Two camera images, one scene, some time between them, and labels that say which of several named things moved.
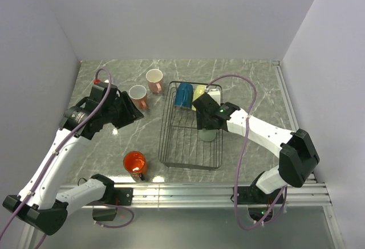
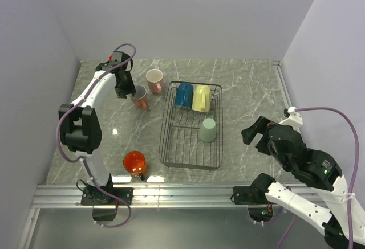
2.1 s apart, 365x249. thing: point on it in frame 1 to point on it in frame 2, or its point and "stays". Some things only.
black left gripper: x=131 y=112 to x=130 y=89
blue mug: x=184 y=95 stays
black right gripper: x=201 y=122 to x=260 y=126
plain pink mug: x=155 y=78 stays
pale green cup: x=207 y=135 stays
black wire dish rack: x=179 y=143 stays
